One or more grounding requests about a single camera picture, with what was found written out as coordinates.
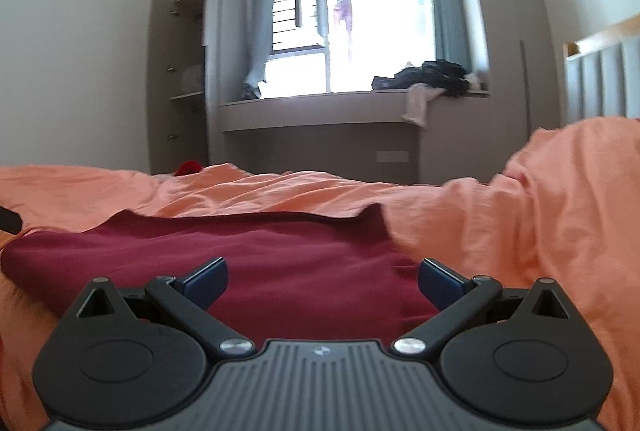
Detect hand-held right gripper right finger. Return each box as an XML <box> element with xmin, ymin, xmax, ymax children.
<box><xmin>391</xmin><ymin>256</ymin><xmax>573</xmax><ymax>357</ymax></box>

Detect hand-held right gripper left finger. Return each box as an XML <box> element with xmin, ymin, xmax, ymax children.
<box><xmin>75</xmin><ymin>256</ymin><xmax>255</xmax><ymax>357</ymax></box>

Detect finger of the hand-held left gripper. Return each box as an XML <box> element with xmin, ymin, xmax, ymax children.
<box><xmin>0</xmin><ymin>206</ymin><xmax>24</xmax><ymax>235</ymax></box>

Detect maroon long-sleeved sweater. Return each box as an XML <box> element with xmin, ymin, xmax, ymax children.
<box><xmin>0</xmin><ymin>206</ymin><xmax>451</xmax><ymax>347</ymax></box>

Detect pile of dark clothes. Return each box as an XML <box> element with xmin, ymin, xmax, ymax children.
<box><xmin>371</xmin><ymin>60</ymin><xmax>471</xmax><ymax>98</ymax></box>

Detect orange duvet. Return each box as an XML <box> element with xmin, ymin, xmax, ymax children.
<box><xmin>0</xmin><ymin>116</ymin><xmax>640</xmax><ymax>431</ymax></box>

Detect white garment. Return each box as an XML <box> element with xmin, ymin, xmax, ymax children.
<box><xmin>401</xmin><ymin>84</ymin><xmax>443</xmax><ymax>128</ymax></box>

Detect open grey wardrobe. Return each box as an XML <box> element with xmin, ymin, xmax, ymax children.
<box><xmin>147</xmin><ymin>0</ymin><xmax>222</xmax><ymax>174</ymax></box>

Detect white bag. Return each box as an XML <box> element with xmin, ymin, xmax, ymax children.
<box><xmin>180</xmin><ymin>64</ymin><xmax>206</xmax><ymax>94</ymax></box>

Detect grey window seat cabinet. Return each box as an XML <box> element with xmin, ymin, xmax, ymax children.
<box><xmin>217</xmin><ymin>90</ymin><xmax>491</xmax><ymax>186</ymax></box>

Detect tall closed grey wardrobe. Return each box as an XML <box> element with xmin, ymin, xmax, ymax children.
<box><xmin>457</xmin><ymin>0</ymin><xmax>563</xmax><ymax>132</ymax></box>

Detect grey padded wooden headboard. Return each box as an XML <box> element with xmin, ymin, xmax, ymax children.
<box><xmin>564</xmin><ymin>14</ymin><xmax>640</xmax><ymax>127</ymax></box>

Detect window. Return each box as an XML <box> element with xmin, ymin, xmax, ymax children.
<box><xmin>270</xmin><ymin>0</ymin><xmax>436</xmax><ymax>94</ymax></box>

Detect pale blue curtain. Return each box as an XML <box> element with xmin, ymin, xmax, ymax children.
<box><xmin>248</xmin><ymin>0</ymin><xmax>281</xmax><ymax>99</ymax></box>
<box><xmin>420</xmin><ymin>0</ymin><xmax>472</xmax><ymax>72</ymax></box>

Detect hanging purple garment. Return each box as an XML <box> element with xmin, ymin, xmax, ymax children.
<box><xmin>332</xmin><ymin>0</ymin><xmax>355</xmax><ymax>62</ymax></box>

